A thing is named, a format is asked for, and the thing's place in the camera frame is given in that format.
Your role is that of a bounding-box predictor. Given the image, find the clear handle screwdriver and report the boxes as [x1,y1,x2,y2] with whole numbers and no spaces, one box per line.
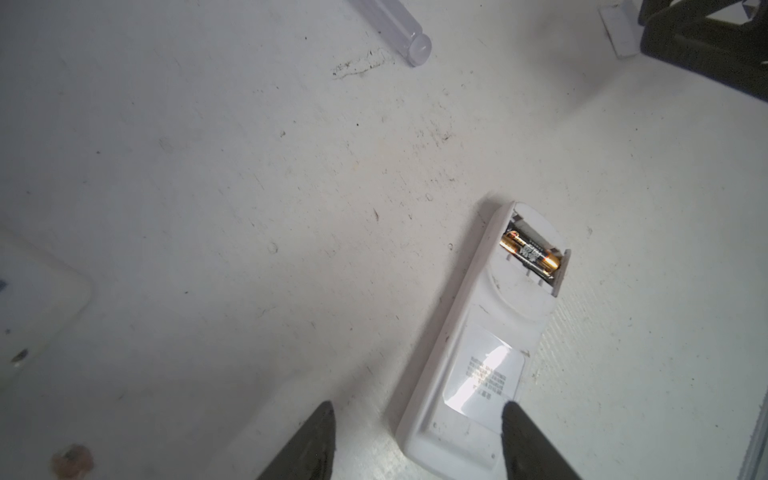
[351,0,432,67]

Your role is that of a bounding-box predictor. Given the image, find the aluminium corner post right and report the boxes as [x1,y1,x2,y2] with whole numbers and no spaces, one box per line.
[737,396,768,480]

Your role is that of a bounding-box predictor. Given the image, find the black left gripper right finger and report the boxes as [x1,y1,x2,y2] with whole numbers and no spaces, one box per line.
[501,401,581,480]

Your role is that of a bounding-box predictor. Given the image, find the white battery cover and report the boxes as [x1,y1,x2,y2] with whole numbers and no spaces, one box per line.
[598,0,643,59]

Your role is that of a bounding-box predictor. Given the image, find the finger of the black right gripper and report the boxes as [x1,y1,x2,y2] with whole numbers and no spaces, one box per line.
[641,18,767,101]
[638,0,767,26]

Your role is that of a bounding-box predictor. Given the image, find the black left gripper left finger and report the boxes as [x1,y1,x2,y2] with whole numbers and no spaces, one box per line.
[257,400,336,480]

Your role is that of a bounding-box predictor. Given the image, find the white remote green buttons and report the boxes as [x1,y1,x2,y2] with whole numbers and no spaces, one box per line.
[1,227,92,387]

